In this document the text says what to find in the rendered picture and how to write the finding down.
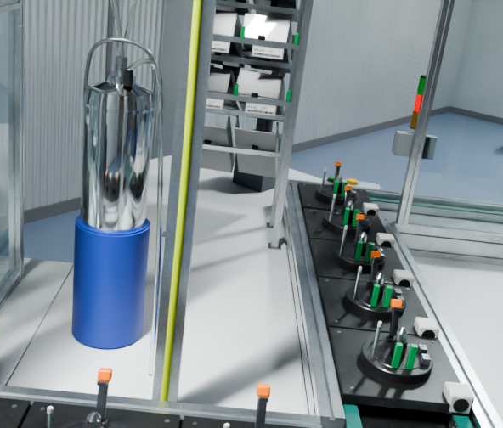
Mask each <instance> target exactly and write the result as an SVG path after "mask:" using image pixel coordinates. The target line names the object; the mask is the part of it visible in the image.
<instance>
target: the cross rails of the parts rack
mask: <svg viewBox="0 0 503 428"><path fill-rule="evenodd" d="M216 5H221V6H228V7H235V8H248V9H255V10H262V11H269V12H276V13H283V14H296V15H299V9H293V8H281V7H271V6H266V5H259V4H252V3H239V2H232V1H224V0H217V3H216ZM213 40H217V41H224V42H237V43H244V44H251V45H259V46H266V47H273V48H287V49H294V50H299V46H300V45H299V44H298V45H294V43H288V42H275V41H267V40H265V41H264V40H257V39H253V38H246V37H244V39H243V38H240V37H232V36H225V35H218V34H213ZM211 59H212V60H219V61H226V62H234V63H241V64H248V65H261V66H268V67H276V68H283V69H290V70H291V66H292V64H287V63H280V62H273V61H270V62H269V61H263V60H259V59H245V58H238V57H230V56H223V55H221V56H220V55H214V54H212V56H211ZM207 97H208V98H215V99H228V100H235V101H243V102H250V103H258V104H271V105H278V106H286V107H291V102H290V103H289V102H286V101H285V100H280V99H266V98H253V97H251V96H244V95H238V96H234V95H233V94H230V93H216V92H207ZM206 112H213V113H221V114H228V115H242V116H250V117H256V118H264V119H272V120H279V121H284V120H285V116H284V115H276V114H275V116H272V115H258V114H251V113H245V111H244V110H232V109H225V108H223V110H215V109H206Z"/></svg>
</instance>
